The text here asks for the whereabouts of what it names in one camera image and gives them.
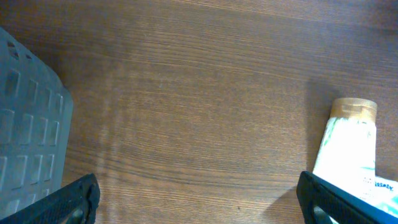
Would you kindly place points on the white tube gold cap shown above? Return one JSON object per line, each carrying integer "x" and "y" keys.
{"x": 347, "y": 153}

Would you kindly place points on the small teal tissue pack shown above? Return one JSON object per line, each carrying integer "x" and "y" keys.
{"x": 383, "y": 195}

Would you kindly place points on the grey plastic mesh basket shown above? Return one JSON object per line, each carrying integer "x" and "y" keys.
{"x": 36, "y": 114}

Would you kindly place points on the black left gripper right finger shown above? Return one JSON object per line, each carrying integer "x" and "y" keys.
{"x": 322, "y": 202}

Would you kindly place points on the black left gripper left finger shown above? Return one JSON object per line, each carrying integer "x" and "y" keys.
{"x": 76, "y": 202}

